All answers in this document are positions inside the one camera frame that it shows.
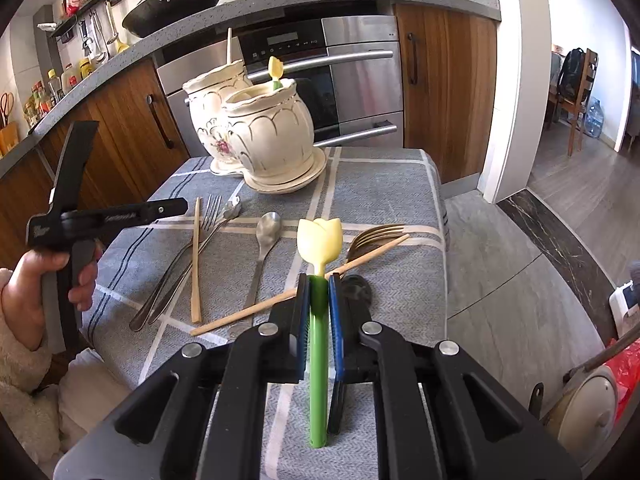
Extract person's left hand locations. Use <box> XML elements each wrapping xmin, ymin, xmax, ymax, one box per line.
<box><xmin>0</xmin><ymin>246</ymin><xmax>104</xmax><ymax>353</ymax></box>

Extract black backpack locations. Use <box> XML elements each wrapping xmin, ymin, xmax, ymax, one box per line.
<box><xmin>557</xmin><ymin>48</ymin><xmax>587</xmax><ymax>97</ymax></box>

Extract black spoon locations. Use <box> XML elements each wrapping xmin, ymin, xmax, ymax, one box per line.
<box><xmin>342</xmin><ymin>274</ymin><xmax>374</xmax><ymax>311</ymax></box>

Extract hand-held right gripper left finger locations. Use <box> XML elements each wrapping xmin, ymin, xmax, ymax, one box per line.
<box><xmin>52</xmin><ymin>274</ymin><xmax>312</xmax><ymax>480</ymax></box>

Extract hanging kitchen utensils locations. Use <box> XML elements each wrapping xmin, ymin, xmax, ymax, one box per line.
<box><xmin>79</xmin><ymin>2</ymin><xmax>132</xmax><ymax>64</ymax></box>

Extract cream ceramic jar gold trim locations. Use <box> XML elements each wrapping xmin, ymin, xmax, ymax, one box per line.
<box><xmin>221</xmin><ymin>78</ymin><xmax>327</xmax><ymax>195</ymax></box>

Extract grey checked tablecloth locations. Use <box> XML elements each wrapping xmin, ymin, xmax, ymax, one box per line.
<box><xmin>81</xmin><ymin>147</ymin><xmax>452</xmax><ymax>480</ymax></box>

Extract cream ceramic jar floral print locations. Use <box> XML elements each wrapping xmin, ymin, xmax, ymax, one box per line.
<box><xmin>182</xmin><ymin>60</ymin><xmax>254</xmax><ymax>177</ymax></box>

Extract long wooden base cabinets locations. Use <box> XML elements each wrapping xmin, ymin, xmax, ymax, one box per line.
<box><xmin>0</xmin><ymin>57</ymin><xmax>192</xmax><ymax>271</ymax></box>

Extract wooden cabinet beside oven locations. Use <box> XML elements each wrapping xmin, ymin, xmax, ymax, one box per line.
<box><xmin>394</xmin><ymin>4</ymin><xmax>499</xmax><ymax>184</ymax></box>

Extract slim silver spoon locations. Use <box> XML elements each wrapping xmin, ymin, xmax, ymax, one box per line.
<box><xmin>147</xmin><ymin>198</ymin><xmax>242</xmax><ymax>326</ymax></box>

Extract wooden dining chair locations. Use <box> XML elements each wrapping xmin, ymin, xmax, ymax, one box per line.
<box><xmin>547</xmin><ymin>48</ymin><xmax>601</xmax><ymax>157</ymax></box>

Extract stainless steel oven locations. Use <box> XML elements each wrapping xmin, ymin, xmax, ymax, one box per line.
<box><xmin>155</xmin><ymin>14</ymin><xmax>406</xmax><ymax>162</ymax></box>

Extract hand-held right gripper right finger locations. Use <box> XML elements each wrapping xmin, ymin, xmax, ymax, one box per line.
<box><xmin>326</xmin><ymin>272</ymin><xmax>585</xmax><ymax>480</ymax></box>

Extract row of condiment bottles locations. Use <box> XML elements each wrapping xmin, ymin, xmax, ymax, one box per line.
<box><xmin>22</xmin><ymin>57</ymin><xmax>97</xmax><ymax>128</ymax></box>

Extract white round pot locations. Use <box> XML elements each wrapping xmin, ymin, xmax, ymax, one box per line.
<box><xmin>542</xmin><ymin>364</ymin><xmax>622</xmax><ymax>470</ymax></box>

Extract person's left forearm white sleeve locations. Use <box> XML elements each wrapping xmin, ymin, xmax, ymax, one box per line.
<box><xmin>0</xmin><ymin>267</ymin><xmax>65</xmax><ymax>463</ymax></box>

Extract grey kitchen countertop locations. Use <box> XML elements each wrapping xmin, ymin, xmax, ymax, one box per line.
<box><xmin>0</xmin><ymin>0</ymin><xmax>502</xmax><ymax>181</ymax></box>

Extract large silver spoon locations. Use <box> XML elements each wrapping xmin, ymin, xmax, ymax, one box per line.
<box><xmin>228</xmin><ymin>211</ymin><xmax>283</xmax><ymax>339</ymax></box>

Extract gold fork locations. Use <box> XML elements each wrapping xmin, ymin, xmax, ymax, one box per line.
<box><xmin>345</xmin><ymin>223</ymin><xmax>407</xmax><ymax>267</ymax></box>

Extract red plastic bag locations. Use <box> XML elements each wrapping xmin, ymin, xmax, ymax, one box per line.
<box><xmin>599</xmin><ymin>337</ymin><xmax>640</xmax><ymax>423</ymax></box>

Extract silver fork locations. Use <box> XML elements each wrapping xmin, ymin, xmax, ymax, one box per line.
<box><xmin>129</xmin><ymin>193</ymin><xmax>223</xmax><ymax>332</ymax></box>

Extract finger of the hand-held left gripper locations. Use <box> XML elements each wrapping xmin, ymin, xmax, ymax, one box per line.
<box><xmin>142</xmin><ymin>198</ymin><xmax>189</xmax><ymax>223</ymax></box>

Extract clear water jug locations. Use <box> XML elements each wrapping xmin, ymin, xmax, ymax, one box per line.
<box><xmin>583</xmin><ymin>98</ymin><xmax>606</xmax><ymax>139</ymax></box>

